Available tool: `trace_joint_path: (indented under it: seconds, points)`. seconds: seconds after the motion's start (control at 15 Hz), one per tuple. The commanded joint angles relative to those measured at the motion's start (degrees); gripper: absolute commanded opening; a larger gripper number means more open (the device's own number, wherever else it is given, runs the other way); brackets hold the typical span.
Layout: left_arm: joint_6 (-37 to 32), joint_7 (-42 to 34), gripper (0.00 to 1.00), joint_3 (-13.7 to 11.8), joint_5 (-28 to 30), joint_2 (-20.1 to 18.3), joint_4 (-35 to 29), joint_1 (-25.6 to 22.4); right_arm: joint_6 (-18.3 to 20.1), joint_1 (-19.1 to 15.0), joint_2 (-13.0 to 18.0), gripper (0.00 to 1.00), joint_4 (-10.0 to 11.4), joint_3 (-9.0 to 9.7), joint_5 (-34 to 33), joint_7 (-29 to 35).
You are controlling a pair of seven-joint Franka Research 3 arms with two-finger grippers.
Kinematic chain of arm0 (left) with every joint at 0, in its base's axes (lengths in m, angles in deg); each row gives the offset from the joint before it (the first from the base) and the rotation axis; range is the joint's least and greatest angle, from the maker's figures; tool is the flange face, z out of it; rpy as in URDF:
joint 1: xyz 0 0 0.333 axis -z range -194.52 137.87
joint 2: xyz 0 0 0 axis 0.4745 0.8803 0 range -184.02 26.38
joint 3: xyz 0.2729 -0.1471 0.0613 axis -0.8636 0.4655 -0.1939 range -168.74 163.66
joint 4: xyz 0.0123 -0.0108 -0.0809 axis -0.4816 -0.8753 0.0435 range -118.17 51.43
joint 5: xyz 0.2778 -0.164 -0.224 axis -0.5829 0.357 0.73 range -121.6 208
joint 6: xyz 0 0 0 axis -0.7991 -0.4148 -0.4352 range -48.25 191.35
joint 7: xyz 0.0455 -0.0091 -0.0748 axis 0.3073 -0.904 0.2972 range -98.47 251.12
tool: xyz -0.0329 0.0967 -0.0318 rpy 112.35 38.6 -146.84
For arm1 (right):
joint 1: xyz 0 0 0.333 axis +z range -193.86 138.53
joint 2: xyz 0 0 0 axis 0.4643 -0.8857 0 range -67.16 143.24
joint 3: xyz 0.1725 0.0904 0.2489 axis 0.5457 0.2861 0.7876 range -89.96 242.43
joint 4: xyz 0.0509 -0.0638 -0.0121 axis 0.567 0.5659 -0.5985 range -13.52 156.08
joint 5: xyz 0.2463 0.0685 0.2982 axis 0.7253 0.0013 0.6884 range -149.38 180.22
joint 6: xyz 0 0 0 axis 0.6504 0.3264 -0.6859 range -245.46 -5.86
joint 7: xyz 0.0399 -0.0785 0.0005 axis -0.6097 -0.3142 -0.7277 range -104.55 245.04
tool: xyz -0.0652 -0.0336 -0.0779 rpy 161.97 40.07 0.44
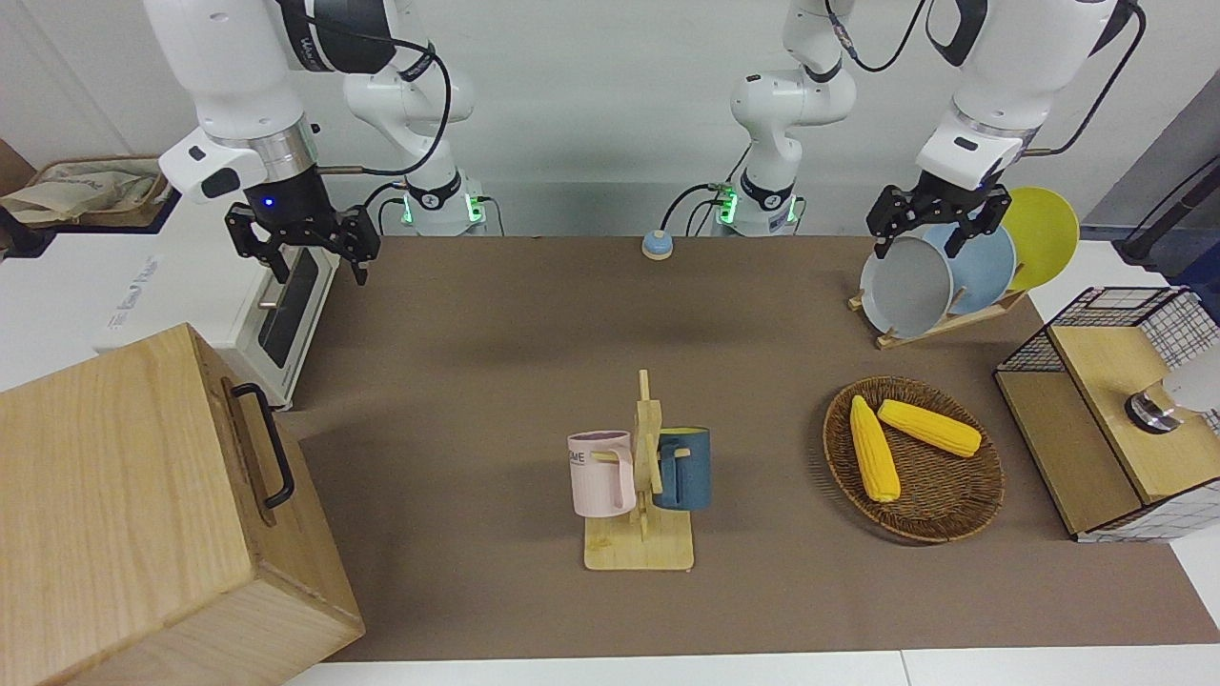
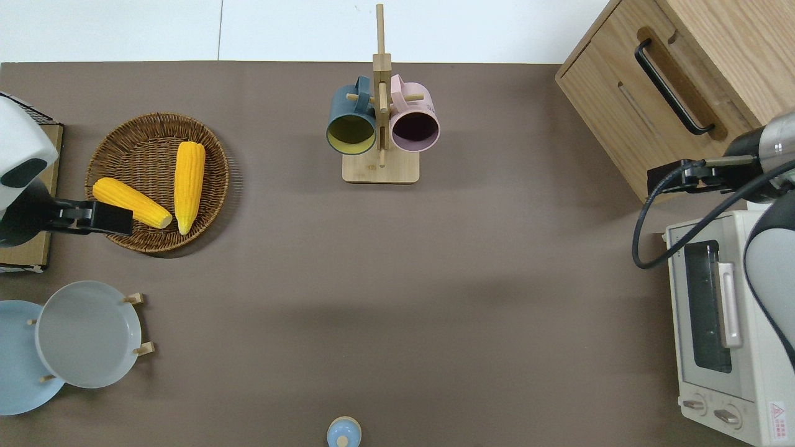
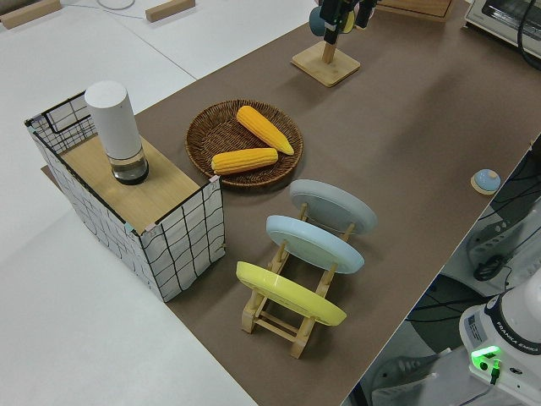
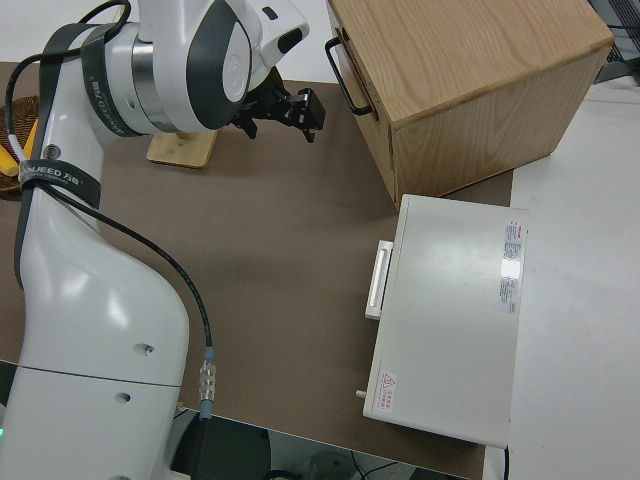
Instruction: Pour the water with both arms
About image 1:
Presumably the light blue plate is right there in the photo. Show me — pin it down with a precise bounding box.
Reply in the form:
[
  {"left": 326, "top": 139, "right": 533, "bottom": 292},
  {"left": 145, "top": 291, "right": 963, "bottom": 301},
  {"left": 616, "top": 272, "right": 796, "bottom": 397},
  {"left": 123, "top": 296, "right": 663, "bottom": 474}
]
[{"left": 920, "top": 221, "right": 1017, "bottom": 315}]

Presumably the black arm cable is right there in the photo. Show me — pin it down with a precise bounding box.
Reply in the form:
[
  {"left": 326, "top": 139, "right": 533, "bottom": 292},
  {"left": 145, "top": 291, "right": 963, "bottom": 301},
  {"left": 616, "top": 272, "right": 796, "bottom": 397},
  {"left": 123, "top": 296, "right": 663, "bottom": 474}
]
[
  {"left": 286, "top": 0, "right": 454, "bottom": 206},
  {"left": 824, "top": 0, "right": 1145, "bottom": 158}
]

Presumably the white box with print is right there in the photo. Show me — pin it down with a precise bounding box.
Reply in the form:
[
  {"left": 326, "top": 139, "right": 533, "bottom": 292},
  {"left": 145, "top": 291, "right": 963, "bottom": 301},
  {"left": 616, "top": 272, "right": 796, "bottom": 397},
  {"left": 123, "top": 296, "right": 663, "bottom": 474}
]
[{"left": 0, "top": 229, "right": 163, "bottom": 392}]

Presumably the brown wicker basket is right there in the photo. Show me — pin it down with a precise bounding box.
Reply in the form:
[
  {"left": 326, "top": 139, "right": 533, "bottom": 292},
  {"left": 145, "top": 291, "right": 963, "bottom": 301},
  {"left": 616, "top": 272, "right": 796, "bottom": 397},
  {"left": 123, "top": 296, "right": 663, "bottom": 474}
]
[{"left": 823, "top": 376, "right": 1006, "bottom": 545}]

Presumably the black pole stand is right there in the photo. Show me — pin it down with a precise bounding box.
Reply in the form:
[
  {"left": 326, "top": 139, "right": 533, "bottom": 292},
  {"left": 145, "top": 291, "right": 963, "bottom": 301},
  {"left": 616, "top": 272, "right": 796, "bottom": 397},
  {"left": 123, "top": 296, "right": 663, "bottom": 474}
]
[{"left": 1115, "top": 157, "right": 1220, "bottom": 268}]

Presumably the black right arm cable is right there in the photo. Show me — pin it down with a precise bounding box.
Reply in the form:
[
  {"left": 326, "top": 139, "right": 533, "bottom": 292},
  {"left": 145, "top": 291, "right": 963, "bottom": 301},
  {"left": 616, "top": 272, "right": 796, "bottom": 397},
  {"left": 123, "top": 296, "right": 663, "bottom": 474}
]
[{"left": 286, "top": 0, "right": 454, "bottom": 206}]

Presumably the wooden cabinet with black handle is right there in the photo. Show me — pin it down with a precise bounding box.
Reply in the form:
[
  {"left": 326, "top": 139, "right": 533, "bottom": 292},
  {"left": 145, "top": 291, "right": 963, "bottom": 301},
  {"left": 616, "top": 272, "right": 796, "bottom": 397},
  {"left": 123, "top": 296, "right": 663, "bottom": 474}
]
[{"left": 0, "top": 322, "right": 366, "bottom": 686}]

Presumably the clear glass cup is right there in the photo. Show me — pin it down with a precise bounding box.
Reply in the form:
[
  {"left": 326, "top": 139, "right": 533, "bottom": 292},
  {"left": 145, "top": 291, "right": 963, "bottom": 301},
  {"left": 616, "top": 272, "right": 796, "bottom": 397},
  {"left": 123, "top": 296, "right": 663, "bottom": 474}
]
[{"left": 1125, "top": 367, "right": 1220, "bottom": 435}]

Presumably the yellow corn cob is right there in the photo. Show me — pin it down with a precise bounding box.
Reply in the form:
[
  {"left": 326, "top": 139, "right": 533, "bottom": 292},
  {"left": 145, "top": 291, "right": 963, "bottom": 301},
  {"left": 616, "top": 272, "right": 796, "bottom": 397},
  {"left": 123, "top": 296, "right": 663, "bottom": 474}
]
[
  {"left": 850, "top": 395, "right": 902, "bottom": 503},
  {"left": 877, "top": 399, "right": 983, "bottom": 458}
]

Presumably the dark blue ribbed mug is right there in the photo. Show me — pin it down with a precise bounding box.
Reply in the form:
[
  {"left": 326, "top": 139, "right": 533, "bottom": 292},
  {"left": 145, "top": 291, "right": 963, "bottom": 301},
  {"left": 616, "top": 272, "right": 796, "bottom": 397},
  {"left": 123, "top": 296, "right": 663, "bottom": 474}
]
[{"left": 652, "top": 427, "right": 712, "bottom": 512}]

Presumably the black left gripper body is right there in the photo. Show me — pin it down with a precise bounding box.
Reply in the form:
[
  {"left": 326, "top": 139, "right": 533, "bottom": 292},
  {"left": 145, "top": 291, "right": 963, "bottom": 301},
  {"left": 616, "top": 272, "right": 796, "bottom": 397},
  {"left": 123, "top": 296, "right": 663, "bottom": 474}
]
[{"left": 896, "top": 171, "right": 1007, "bottom": 226}]

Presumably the black base power cable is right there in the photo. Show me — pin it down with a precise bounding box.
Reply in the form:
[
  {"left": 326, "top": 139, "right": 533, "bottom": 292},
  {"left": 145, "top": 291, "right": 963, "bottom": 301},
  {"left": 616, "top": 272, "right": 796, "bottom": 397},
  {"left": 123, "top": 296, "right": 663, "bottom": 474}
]
[
  {"left": 362, "top": 179, "right": 413, "bottom": 235},
  {"left": 662, "top": 143, "right": 754, "bottom": 237}
]

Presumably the brown table mat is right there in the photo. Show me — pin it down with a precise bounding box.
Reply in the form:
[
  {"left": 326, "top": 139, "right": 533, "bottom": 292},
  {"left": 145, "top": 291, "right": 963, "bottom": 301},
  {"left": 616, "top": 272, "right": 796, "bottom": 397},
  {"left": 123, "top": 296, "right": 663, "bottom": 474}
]
[{"left": 276, "top": 236, "right": 1220, "bottom": 663}]

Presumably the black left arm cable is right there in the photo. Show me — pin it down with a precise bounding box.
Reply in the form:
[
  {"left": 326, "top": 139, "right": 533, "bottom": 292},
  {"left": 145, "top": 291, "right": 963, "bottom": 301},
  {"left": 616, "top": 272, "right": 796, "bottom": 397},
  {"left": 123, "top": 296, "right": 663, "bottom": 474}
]
[{"left": 824, "top": 0, "right": 1145, "bottom": 158}]

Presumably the wire basket shelf wooden top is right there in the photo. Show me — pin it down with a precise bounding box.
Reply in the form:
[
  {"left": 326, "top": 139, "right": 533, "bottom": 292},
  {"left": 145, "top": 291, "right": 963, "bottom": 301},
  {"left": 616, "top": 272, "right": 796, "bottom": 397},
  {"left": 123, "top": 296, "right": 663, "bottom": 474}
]
[{"left": 994, "top": 286, "right": 1220, "bottom": 544}]

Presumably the brown tray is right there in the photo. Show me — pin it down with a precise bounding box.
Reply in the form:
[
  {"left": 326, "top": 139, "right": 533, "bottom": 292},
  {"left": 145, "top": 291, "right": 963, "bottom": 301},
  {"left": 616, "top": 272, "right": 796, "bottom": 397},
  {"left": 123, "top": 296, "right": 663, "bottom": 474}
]
[{"left": 24, "top": 155, "right": 182, "bottom": 230}]

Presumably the white toaster oven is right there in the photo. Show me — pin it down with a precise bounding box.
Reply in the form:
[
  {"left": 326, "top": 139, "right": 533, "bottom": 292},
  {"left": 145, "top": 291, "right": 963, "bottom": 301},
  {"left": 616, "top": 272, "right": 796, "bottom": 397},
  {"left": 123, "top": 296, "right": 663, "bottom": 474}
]
[{"left": 93, "top": 195, "right": 342, "bottom": 411}]

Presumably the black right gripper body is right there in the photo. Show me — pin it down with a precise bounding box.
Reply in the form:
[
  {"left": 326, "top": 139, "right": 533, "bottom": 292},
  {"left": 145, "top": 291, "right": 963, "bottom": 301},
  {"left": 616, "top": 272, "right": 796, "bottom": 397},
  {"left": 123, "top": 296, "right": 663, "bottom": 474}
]
[{"left": 244, "top": 164, "right": 346, "bottom": 249}]

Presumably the yellow plate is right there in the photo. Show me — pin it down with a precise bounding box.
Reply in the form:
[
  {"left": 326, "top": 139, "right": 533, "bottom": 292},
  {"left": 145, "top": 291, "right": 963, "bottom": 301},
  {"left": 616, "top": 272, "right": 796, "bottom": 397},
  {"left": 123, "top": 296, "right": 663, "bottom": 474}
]
[{"left": 996, "top": 187, "right": 1081, "bottom": 292}]

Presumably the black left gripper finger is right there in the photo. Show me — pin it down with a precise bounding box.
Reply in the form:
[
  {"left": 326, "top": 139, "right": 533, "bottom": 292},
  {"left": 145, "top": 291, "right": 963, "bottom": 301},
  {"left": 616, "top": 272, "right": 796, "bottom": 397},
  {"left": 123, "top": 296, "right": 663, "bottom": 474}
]
[
  {"left": 945, "top": 187, "right": 1013, "bottom": 259},
  {"left": 865, "top": 184, "right": 924, "bottom": 260}
]

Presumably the beige cloth bag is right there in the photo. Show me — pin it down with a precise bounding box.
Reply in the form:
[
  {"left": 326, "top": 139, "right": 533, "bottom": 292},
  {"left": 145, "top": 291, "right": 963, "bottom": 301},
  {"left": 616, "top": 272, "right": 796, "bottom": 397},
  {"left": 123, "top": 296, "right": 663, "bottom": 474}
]
[{"left": 0, "top": 162, "right": 163, "bottom": 225}]

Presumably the pink ribbed mug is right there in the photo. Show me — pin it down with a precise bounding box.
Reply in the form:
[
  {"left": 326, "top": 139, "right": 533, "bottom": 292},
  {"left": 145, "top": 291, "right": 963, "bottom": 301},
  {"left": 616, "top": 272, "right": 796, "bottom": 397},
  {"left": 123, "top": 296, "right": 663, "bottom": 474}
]
[{"left": 568, "top": 431, "right": 637, "bottom": 518}]

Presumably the wooden mug tree stand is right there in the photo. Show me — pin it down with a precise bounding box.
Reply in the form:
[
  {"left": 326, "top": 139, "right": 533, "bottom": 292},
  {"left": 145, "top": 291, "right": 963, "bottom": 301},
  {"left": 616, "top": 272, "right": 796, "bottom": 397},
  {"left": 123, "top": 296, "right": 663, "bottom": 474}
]
[{"left": 583, "top": 370, "right": 695, "bottom": 572}]

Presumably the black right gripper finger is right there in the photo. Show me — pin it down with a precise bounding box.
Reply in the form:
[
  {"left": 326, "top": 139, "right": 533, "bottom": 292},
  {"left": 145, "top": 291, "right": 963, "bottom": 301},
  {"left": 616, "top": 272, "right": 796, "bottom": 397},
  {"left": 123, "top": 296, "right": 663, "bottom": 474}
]
[
  {"left": 328, "top": 205, "right": 383, "bottom": 287},
  {"left": 225, "top": 203, "right": 293, "bottom": 285}
]

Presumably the grey plate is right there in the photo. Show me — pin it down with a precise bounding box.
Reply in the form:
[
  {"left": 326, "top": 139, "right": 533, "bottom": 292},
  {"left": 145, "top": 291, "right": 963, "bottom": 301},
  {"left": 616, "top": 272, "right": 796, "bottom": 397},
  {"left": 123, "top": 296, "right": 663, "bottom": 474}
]
[{"left": 860, "top": 235, "right": 954, "bottom": 339}]

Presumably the wooden plate rack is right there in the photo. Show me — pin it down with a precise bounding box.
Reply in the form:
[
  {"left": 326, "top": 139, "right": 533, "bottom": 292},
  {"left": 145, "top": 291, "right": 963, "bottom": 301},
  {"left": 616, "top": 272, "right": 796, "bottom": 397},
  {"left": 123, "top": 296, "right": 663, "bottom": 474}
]
[{"left": 848, "top": 286, "right": 1028, "bottom": 351}]

